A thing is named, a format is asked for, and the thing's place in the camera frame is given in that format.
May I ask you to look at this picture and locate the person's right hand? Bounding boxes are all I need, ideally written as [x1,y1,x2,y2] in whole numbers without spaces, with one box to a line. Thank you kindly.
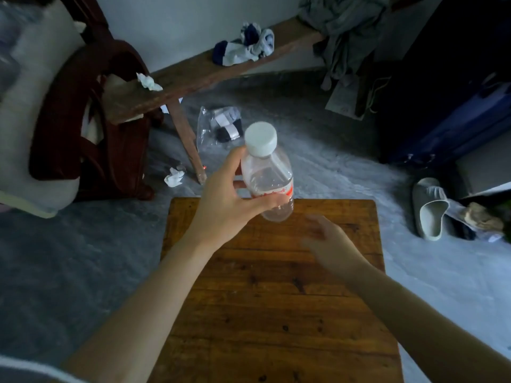
[301,214,374,278]

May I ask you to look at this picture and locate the person's left hand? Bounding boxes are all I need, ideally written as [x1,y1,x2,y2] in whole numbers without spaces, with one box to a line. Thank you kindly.
[185,146,289,254]

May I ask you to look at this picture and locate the clear water bottle red label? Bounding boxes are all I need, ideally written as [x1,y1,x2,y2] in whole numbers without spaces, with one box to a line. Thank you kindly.
[241,121,295,223]

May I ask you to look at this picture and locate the person's right forearm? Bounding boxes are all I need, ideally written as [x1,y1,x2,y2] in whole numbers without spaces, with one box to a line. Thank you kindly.
[343,263,511,383]

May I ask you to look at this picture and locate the person's left forearm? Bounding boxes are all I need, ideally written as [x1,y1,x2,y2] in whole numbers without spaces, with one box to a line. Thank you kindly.
[63,235,216,383]

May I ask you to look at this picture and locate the crumpled white tissue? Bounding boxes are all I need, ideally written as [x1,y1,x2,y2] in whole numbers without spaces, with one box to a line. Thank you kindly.
[136,72,163,92]
[164,167,186,188]

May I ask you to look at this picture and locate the small wooden table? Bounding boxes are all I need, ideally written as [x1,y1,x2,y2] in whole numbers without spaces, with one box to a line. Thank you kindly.
[147,197,404,383]

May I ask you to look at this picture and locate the plastic bag with socks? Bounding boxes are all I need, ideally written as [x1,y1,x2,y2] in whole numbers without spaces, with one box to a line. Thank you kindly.
[196,105,245,154]

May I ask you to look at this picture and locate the grey slipper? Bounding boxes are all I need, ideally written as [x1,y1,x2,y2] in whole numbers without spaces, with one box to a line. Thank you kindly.
[411,177,451,242]

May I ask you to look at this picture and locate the white paper sheet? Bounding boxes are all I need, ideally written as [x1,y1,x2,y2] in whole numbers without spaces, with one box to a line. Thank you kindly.
[160,97,184,114]

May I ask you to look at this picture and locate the dark wooden sofa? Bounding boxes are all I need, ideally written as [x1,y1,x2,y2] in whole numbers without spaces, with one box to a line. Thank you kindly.
[28,0,164,202]

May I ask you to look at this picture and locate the long wooden bench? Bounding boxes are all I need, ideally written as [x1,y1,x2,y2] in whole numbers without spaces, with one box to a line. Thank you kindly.
[102,15,324,186]

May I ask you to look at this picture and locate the white navy socks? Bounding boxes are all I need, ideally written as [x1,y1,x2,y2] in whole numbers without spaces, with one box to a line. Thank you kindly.
[212,22,276,68]

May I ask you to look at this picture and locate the pile of mixed clothes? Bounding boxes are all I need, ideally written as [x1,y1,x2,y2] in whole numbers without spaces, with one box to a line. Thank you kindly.
[463,191,511,244]

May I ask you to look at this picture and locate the dark blue suitcase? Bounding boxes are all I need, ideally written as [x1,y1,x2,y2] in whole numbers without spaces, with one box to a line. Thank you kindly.
[377,0,511,168]

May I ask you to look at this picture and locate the cream cloth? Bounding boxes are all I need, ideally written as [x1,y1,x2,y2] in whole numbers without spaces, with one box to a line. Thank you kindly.
[0,0,104,219]

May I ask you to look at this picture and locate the grey green garment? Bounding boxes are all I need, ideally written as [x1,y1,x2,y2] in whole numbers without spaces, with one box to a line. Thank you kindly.
[297,0,392,92]

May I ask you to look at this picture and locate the clear plastic bag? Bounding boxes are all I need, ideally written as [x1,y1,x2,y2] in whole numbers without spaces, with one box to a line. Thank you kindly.
[0,2,40,100]

